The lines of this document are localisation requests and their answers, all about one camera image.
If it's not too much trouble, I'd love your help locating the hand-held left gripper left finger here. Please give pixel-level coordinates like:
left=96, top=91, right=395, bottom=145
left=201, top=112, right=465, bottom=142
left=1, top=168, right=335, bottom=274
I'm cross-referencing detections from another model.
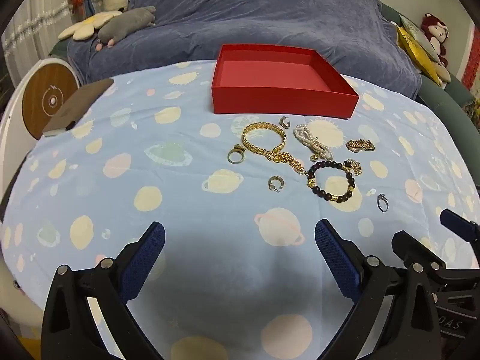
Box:
left=40, top=221, right=166, bottom=360

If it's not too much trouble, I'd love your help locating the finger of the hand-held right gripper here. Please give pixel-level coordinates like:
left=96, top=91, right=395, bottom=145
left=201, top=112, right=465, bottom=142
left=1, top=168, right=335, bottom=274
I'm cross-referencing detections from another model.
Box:
left=392, top=231, right=449, bottom=271
left=439, top=209, right=480, bottom=241

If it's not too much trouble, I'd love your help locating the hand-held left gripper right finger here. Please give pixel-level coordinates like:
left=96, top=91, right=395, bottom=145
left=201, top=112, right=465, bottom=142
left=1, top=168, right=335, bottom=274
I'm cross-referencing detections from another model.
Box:
left=314, top=218, right=441, bottom=360

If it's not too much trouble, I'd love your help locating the dark bead bracelet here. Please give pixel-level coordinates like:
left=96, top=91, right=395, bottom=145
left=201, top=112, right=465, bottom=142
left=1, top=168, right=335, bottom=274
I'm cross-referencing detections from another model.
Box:
left=307, top=160, right=356, bottom=203

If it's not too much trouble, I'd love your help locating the dark clover ring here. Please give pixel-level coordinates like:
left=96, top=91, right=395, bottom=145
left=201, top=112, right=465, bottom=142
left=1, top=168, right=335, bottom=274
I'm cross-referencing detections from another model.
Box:
left=343, top=158, right=364, bottom=176

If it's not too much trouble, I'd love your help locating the gold chain bracelet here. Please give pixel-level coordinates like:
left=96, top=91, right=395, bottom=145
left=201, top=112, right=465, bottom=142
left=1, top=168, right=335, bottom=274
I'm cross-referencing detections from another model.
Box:
left=262, top=149, right=306, bottom=176

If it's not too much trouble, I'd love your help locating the pearl bracelet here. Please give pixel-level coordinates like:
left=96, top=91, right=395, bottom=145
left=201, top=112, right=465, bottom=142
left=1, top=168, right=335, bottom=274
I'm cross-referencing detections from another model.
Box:
left=293, top=124, right=334, bottom=161

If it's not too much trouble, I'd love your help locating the gold crown ring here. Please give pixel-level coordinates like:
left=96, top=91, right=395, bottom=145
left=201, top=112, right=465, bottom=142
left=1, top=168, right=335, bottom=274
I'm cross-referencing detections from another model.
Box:
left=227, top=145, right=247, bottom=165

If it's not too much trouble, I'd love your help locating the gold bangle bracelet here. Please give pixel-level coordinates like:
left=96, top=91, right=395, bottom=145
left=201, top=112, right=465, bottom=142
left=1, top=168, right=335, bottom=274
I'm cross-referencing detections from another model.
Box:
left=242, top=122, right=287, bottom=154

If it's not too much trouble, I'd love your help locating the red cardboard box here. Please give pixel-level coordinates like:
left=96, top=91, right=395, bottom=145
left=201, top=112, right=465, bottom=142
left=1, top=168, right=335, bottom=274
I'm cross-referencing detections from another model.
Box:
left=211, top=44, right=360, bottom=120

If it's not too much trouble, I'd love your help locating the planet-print blue sheet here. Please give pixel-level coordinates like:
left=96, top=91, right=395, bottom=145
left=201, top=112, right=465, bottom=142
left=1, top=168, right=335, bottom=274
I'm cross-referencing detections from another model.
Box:
left=0, top=60, right=480, bottom=360

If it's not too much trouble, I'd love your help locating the flower plant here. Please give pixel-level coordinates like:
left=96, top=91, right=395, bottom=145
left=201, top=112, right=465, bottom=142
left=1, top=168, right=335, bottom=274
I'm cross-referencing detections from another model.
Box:
left=465, top=97, right=480, bottom=130

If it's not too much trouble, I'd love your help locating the green sofa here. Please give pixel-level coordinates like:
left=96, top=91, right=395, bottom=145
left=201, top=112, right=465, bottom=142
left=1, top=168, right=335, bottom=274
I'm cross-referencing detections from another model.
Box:
left=50, top=3, right=480, bottom=130

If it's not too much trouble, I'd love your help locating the yellow pillow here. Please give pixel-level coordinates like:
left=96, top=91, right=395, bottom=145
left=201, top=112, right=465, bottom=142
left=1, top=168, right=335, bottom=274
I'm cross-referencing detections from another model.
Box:
left=397, top=26, right=443, bottom=85

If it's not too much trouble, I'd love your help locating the red plush doll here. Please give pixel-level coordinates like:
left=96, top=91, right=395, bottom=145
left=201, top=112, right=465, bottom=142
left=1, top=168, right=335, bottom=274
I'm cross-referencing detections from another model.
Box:
left=421, top=13, right=451, bottom=69

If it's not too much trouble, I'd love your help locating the grey patterned pillow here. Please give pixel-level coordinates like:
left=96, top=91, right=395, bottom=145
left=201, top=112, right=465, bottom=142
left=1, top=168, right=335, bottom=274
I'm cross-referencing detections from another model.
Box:
left=399, top=14, right=441, bottom=62

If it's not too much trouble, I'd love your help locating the grey plush toy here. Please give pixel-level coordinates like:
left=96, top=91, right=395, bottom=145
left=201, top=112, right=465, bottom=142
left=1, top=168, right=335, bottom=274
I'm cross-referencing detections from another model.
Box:
left=98, top=5, right=157, bottom=50

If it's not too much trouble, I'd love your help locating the cream flower pillow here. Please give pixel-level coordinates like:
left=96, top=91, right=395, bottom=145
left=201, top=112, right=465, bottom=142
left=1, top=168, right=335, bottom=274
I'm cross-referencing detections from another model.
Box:
left=58, top=9, right=124, bottom=41

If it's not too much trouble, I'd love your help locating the white lace curtain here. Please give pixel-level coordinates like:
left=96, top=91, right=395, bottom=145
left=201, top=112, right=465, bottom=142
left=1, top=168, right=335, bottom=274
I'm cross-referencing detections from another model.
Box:
left=0, top=2, right=74, bottom=81

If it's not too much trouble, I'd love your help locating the blue-purple blanket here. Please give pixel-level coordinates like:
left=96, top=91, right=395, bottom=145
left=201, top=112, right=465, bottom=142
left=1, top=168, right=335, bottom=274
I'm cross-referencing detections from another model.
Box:
left=67, top=0, right=422, bottom=100

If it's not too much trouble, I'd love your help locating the red wall hanging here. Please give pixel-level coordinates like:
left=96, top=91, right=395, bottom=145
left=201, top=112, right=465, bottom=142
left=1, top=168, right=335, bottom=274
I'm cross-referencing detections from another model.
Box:
left=461, top=26, right=480, bottom=91

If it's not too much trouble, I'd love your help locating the round wooden wireless charger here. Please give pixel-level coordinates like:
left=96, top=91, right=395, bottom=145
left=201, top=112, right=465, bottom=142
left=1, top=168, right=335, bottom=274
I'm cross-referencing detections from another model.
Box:
left=0, top=58, right=79, bottom=151

